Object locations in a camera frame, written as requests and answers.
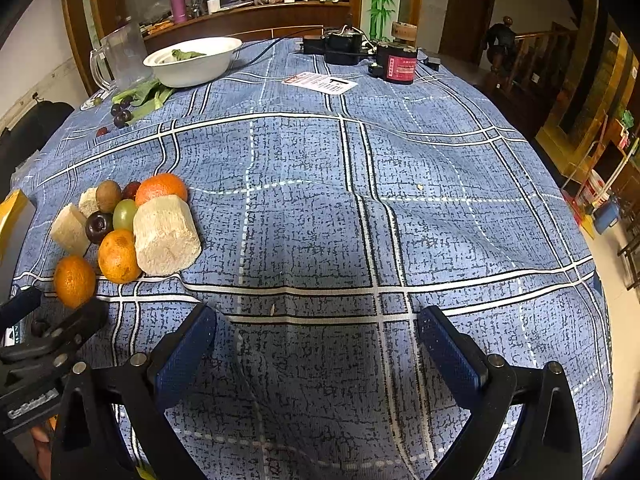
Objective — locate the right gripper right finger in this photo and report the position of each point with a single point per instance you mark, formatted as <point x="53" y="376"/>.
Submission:
<point x="545" y="443"/>

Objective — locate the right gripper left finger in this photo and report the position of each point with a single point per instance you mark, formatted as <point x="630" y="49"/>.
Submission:
<point x="88" y="443"/>

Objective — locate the orange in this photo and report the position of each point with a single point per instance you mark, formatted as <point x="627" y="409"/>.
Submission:
<point x="117" y="257"/>
<point x="74" y="281"/>
<point x="160" y="185"/>

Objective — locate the small sugarcane piece left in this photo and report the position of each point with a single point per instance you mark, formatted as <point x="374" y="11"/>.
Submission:
<point x="68" y="230"/>

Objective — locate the white yellow tray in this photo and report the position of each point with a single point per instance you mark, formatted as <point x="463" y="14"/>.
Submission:
<point x="17" y="212"/>

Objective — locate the dark purple plum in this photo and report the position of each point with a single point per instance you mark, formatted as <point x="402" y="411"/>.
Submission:
<point x="98" y="225"/>

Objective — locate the large sugarcane piece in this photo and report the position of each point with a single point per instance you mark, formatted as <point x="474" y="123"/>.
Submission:
<point x="165" y="236"/>

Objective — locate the back sugarcane piece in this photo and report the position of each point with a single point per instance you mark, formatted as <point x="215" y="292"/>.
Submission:
<point x="88" y="204"/>

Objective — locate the green grape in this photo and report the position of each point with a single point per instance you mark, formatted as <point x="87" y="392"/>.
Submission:
<point x="123" y="215"/>

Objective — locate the brown kiwi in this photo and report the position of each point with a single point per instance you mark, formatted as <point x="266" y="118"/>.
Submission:
<point x="108" y="195"/>

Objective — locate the red jujube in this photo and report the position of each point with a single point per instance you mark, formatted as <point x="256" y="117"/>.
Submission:
<point x="129" y="192"/>

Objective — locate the black chair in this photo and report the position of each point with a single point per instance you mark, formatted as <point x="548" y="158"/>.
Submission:
<point x="28" y="135"/>

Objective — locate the dark grapes by vegetable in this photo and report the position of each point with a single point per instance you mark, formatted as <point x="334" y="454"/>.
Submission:
<point x="121" y="113"/>

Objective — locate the blue plaid tablecloth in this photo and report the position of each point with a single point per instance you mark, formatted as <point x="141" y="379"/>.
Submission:
<point x="327" y="223"/>

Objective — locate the green leafy vegetable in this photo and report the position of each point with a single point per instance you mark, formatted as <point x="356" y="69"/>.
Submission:
<point x="147" y="97"/>

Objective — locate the clear glass pitcher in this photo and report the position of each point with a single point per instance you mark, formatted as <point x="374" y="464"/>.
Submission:
<point x="117" y="64"/>

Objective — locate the white enamel bowl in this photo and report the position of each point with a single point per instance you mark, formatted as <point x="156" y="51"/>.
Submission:
<point x="193" y="62"/>

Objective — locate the white paper card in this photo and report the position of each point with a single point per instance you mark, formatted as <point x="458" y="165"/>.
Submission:
<point x="326" y="84"/>

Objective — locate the pink thermos bottle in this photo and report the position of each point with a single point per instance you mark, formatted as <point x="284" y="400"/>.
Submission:
<point x="178" y="11"/>

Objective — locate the wooden counter cabinet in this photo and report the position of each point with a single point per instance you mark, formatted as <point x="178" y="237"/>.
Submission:
<point x="251" y="23"/>

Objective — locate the black power adapter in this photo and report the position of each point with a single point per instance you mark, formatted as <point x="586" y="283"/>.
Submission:
<point x="347" y="46"/>

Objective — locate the black red canister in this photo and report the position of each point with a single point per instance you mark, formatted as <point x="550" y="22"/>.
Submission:
<point x="394" y="62"/>

